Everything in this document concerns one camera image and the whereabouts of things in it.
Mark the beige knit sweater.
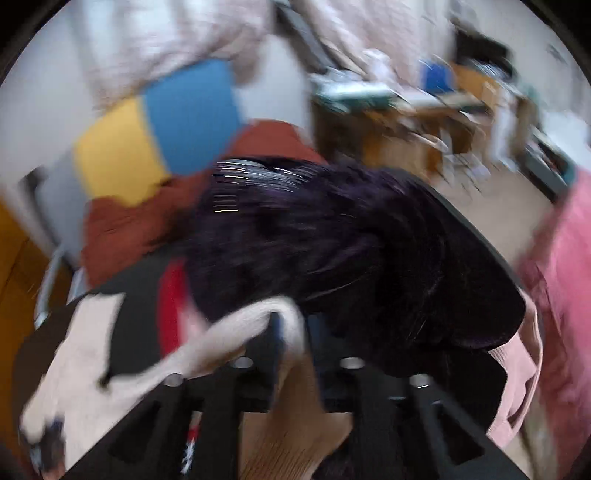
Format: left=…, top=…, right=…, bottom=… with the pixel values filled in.
left=19, top=294, right=357, bottom=480

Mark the dark grey mattress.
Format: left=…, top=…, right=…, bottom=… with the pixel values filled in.
left=12, top=249, right=180, bottom=424

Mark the red garment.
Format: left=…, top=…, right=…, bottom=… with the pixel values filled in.
left=156, top=260, right=209, bottom=358

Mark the dark purple black garment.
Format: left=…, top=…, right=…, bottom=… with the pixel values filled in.
left=184, top=158, right=526, bottom=428

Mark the orange wooden wardrobe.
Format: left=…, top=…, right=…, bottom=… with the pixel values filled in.
left=0, top=207, right=48, bottom=454

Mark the rust brown knit garment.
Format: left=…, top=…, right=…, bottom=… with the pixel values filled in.
left=81, top=120, right=325, bottom=288

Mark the pink garment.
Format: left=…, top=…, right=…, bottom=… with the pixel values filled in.
left=468, top=169, right=590, bottom=479

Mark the cluttered wooden desk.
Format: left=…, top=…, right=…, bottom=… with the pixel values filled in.
left=311, top=64, right=502, bottom=184

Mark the grey yellow blue headboard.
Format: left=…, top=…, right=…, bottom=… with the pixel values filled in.
left=27, top=60, right=242, bottom=268

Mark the blue chair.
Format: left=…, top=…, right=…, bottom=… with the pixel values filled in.
left=420, top=57, right=457, bottom=95

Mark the patterned white curtain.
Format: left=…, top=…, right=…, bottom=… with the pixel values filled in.
left=69, top=1, right=424, bottom=109

